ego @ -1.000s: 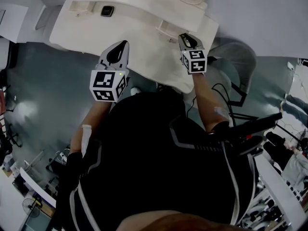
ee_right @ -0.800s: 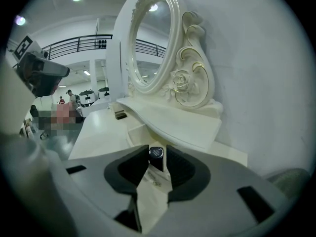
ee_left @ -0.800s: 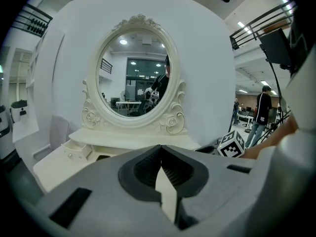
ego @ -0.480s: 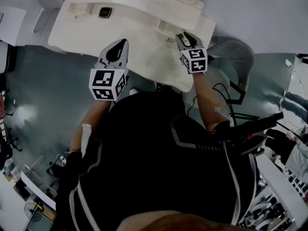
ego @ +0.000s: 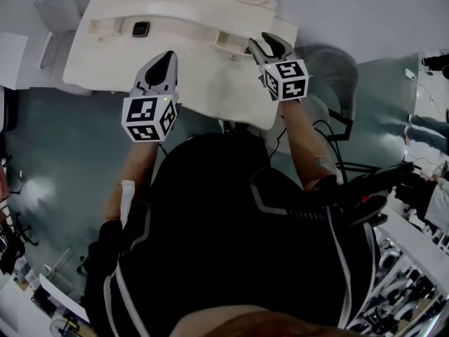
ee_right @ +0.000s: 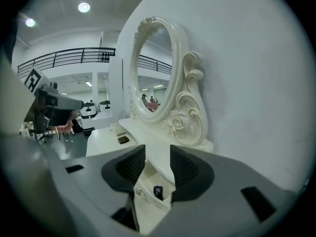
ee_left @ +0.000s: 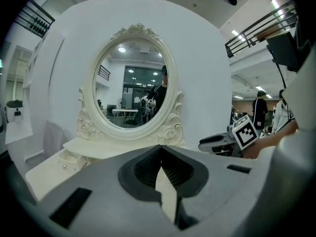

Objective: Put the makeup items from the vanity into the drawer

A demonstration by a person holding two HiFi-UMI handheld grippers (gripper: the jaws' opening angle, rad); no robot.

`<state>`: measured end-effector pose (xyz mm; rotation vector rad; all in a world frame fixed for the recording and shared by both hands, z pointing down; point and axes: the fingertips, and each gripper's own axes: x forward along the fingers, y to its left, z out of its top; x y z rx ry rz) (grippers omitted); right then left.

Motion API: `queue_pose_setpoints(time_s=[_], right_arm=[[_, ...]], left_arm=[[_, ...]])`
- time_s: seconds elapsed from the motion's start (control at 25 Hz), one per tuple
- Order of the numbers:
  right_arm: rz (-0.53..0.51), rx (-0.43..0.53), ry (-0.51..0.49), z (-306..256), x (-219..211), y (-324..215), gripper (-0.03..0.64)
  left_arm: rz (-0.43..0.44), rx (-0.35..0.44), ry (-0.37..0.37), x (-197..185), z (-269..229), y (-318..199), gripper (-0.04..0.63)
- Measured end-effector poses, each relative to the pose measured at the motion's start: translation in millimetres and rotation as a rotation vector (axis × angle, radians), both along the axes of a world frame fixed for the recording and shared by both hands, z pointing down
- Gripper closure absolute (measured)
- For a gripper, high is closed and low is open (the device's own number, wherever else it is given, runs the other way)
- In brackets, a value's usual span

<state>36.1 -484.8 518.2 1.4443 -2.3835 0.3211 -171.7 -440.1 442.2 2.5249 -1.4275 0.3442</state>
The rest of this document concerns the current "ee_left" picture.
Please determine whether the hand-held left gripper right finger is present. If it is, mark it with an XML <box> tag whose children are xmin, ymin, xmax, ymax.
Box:
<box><xmin>160</xmin><ymin>144</ymin><xmax>271</xmax><ymax>237</ymax></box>

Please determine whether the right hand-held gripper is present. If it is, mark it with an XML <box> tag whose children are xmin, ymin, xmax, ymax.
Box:
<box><xmin>198</xmin><ymin>115</ymin><xmax>260</xmax><ymax>158</ymax></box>

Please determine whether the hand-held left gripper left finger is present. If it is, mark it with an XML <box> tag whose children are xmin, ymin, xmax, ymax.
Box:
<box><xmin>37</xmin><ymin>144</ymin><xmax>179</xmax><ymax>237</ymax></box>

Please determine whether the white vanity drawer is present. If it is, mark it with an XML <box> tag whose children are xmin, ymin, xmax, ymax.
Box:
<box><xmin>56</xmin><ymin>148</ymin><xmax>88</xmax><ymax>174</ymax></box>

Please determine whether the white vanity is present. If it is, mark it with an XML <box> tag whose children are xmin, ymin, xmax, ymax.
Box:
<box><xmin>24</xmin><ymin>22</ymin><xmax>199</xmax><ymax>202</ymax></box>

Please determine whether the person's right forearm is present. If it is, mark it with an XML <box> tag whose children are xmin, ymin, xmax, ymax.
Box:
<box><xmin>242</xmin><ymin>120</ymin><xmax>300</xmax><ymax>160</ymax></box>

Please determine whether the pale pink chair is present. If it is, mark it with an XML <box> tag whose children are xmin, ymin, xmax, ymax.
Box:
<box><xmin>42</xmin><ymin>120</ymin><xmax>65</xmax><ymax>158</ymax></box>

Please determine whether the oval ornate white mirror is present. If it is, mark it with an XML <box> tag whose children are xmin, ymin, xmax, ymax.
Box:
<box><xmin>76</xmin><ymin>22</ymin><xmax>185</xmax><ymax>146</ymax></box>

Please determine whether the black metal railing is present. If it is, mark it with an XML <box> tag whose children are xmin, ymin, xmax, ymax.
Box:
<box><xmin>224</xmin><ymin>3</ymin><xmax>298</xmax><ymax>59</ymax></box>
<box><xmin>14</xmin><ymin>0</ymin><xmax>56</xmax><ymax>39</ymax></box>

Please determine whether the white round bin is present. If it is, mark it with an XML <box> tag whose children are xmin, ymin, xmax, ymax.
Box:
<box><xmin>5</xmin><ymin>99</ymin><xmax>24</xmax><ymax>123</ymax></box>

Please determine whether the black cable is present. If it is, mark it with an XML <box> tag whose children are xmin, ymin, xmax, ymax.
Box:
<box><xmin>276</xmin><ymin>60</ymin><xmax>288</xmax><ymax>90</ymax></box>

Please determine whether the black camera box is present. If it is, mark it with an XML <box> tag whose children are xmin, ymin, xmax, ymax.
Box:
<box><xmin>266</xmin><ymin>31</ymin><xmax>308</xmax><ymax>73</ymax></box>

